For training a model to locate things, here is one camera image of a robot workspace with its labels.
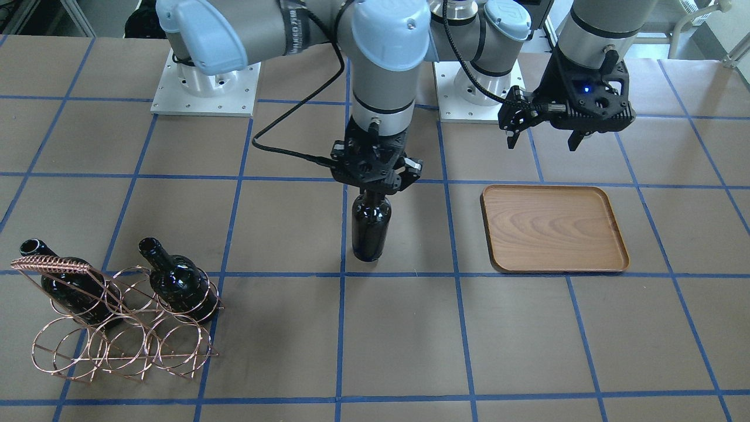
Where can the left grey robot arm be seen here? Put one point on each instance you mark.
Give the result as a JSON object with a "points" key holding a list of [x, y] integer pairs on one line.
{"points": [[488, 35]]}

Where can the wooden tray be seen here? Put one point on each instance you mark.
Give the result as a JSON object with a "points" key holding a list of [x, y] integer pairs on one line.
{"points": [[552, 229]]}

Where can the dark glass wine bottle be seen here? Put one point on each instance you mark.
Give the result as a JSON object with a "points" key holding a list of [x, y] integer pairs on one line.
{"points": [[371, 217]]}

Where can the copper wire bottle basket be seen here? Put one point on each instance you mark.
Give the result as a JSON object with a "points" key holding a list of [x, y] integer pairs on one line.
{"points": [[141, 334]]}

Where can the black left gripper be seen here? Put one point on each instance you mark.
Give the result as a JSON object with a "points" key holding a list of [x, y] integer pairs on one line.
{"points": [[552, 83]]}

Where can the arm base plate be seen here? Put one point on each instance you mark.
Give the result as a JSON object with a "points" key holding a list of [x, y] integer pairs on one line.
{"points": [[459, 101], [184, 90]]}

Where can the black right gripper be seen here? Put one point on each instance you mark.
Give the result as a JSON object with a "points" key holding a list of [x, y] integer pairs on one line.
{"points": [[414, 166]]}

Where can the dark wine bottle in basket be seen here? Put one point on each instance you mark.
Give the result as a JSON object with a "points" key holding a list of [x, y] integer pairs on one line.
{"points": [[182, 286]]}

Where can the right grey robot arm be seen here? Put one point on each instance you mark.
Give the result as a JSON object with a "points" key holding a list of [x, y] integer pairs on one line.
{"points": [[385, 42]]}

